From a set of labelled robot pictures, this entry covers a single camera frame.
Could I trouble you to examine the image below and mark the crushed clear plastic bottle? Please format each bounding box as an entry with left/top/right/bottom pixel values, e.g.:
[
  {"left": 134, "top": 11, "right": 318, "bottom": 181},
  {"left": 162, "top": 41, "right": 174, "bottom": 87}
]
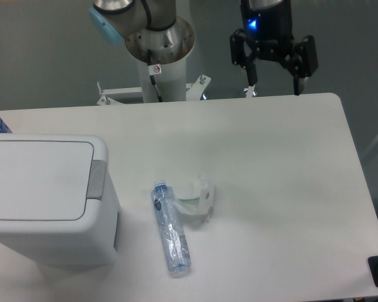
[{"left": 151, "top": 180, "right": 192, "bottom": 277}]

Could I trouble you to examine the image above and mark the white trash can lid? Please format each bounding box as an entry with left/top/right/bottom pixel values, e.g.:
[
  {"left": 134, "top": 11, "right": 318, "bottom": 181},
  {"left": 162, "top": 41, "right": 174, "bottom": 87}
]
[{"left": 0, "top": 141, "right": 107, "bottom": 221}]

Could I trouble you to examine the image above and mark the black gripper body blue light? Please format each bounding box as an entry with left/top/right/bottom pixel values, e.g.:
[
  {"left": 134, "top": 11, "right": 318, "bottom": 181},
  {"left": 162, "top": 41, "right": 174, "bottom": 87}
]
[{"left": 240, "top": 1, "right": 294, "bottom": 62}]

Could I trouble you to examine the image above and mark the black cable on pedestal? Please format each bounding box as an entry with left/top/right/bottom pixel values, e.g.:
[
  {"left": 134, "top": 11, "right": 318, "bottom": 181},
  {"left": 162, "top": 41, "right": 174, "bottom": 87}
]
[{"left": 146, "top": 48, "right": 164, "bottom": 103}]

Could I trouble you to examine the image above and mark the silver robot arm blue cap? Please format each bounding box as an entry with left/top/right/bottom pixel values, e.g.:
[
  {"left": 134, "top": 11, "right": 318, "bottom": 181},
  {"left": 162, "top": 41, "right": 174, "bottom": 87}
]
[{"left": 89, "top": 1, "right": 319, "bottom": 96}]

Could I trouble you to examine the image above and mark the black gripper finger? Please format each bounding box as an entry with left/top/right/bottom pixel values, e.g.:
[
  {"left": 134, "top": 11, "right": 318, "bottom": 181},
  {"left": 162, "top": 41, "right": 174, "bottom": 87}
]
[
  {"left": 282, "top": 35, "right": 319, "bottom": 96},
  {"left": 229, "top": 29, "right": 258, "bottom": 98}
]

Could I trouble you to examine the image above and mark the white trash can body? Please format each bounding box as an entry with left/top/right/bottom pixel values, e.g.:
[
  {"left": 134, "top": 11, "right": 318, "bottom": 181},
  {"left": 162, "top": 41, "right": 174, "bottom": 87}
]
[{"left": 0, "top": 133, "right": 121, "bottom": 266}]

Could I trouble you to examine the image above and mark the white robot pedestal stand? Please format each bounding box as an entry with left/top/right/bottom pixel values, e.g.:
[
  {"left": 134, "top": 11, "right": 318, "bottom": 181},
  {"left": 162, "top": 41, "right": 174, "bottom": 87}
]
[{"left": 96, "top": 59, "right": 212, "bottom": 106}]

